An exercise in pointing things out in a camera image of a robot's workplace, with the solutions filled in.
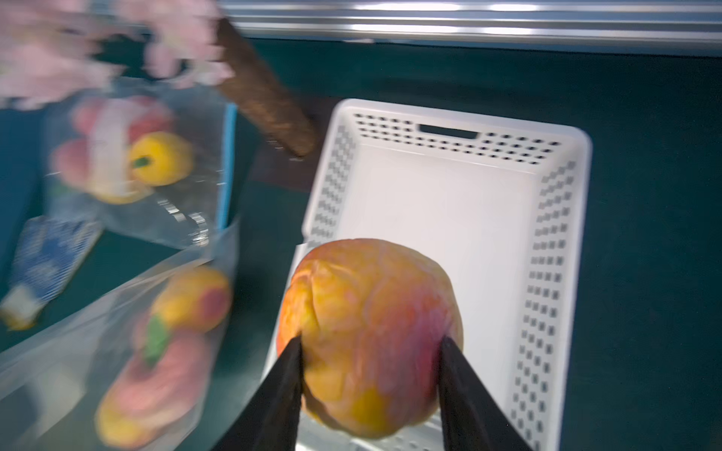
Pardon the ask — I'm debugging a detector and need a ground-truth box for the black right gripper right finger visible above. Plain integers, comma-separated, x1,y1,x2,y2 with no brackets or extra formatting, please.
438,336,530,451

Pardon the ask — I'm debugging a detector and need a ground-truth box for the pink cherry blossom tree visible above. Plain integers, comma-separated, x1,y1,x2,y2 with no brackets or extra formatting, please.
0,0,340,193

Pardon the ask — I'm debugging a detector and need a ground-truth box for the horizontal aluminium frame rail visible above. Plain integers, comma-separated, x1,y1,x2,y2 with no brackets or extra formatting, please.
218,1,721,58

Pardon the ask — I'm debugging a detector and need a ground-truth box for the blue dotted work glove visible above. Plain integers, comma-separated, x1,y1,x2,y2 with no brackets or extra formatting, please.
1,216,103,331

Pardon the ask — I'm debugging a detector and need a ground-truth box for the orange-pink cracked peach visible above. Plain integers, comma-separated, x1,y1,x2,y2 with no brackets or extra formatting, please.
276,239,464,440

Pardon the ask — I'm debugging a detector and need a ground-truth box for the orange peach basket front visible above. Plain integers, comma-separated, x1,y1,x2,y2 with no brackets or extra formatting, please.
88,180,152,205

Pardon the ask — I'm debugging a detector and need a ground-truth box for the clear zip-top bag blue zipper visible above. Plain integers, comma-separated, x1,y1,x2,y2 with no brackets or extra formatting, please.
43,78,237,249

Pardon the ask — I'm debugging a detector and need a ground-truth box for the pink peach basket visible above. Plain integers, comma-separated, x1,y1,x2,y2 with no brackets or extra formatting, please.
94,394,163,450

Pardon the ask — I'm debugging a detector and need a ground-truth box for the yellow peach red spot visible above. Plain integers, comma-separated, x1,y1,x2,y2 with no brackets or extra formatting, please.
150,265,232,333

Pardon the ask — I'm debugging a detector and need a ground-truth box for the white perforated plastic basket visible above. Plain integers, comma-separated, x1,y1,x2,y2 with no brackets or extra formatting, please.
294,100,592,450

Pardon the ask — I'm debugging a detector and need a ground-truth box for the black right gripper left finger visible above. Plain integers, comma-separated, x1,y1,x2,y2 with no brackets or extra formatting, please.
214,336,303,451

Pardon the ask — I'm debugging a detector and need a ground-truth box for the pink peach large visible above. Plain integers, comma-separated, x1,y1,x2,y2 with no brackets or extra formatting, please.
71,95,174,143

